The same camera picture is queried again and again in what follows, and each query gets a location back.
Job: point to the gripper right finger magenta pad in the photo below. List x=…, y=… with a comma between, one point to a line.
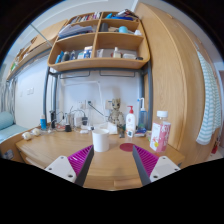
x=151, y=167

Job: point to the row of books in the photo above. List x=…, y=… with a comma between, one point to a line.
x=86, y=18

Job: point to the wooden wardrobe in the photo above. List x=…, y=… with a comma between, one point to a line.
x=178, y=82

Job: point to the white tissue pack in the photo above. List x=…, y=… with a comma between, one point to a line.
x=112, y=128

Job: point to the Groot figurine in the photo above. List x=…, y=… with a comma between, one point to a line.
x=116, y=116

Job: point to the wooden wall shelf unit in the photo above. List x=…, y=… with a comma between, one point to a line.
x=114, y=42

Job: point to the striped green white towel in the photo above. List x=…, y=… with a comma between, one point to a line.
x=212, y=108

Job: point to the white paper cup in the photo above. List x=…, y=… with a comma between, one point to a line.
x=100, y=139

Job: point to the black small jar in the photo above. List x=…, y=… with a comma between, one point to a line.
x=68, y=128

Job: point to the white pump lotion bottle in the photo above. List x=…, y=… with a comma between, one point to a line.
x=130, y=120

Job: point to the folded grey clothes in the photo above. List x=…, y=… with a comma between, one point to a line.
x=72, y=30

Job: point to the red round coaster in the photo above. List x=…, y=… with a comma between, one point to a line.
x=127, y=147

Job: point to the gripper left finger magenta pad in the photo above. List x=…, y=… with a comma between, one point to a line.
x=73, y=168

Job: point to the light blue bed pillow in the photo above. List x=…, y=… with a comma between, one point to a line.
x=6, y=120

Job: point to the white power strip with plugs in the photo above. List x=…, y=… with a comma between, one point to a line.
x=83, y=123

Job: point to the clear bottle, pink label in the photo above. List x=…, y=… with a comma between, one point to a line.
x=160, y=132

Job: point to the clear blue spray bottle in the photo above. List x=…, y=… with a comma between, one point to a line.
x=142, y=115

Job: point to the white round earbud case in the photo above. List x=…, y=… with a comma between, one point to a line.
x=26, y=136

